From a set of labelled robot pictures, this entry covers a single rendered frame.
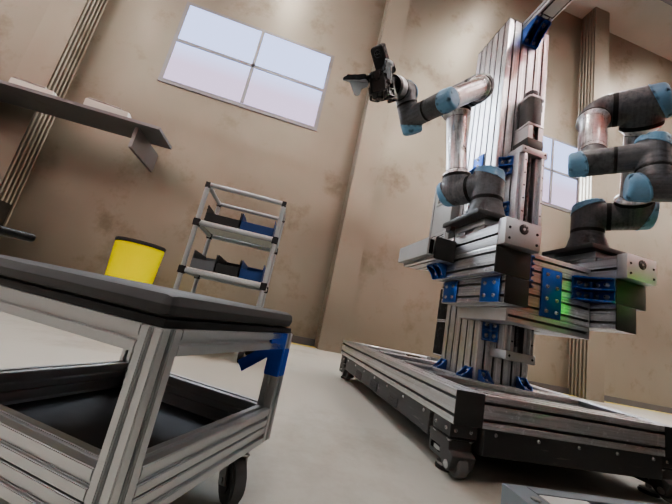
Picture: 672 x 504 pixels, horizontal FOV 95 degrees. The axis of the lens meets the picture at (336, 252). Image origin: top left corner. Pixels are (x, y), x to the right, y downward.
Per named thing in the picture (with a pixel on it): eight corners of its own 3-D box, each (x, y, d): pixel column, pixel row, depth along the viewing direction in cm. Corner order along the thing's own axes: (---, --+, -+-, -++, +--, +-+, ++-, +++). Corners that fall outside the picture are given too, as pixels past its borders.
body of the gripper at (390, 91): (389, 93, 96) (404, 98, 105) (386, 63, 94) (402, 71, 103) (367, 100, 100) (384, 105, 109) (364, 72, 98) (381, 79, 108)
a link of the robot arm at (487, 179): (495, 190, 113) (498, 158, 116) (461, 197, 124) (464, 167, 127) (509, 203, 120) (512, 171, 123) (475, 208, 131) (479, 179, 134)
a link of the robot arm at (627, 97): (605, 222, 135) (612, 89, 112) (654, 221, 125) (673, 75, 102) (605, 236, 127) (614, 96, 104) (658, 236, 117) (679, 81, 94)
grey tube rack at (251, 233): (148, 348, 165) (202, 179, 186) (173, 340, 206) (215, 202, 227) (248, 366, 172) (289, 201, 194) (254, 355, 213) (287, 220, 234)
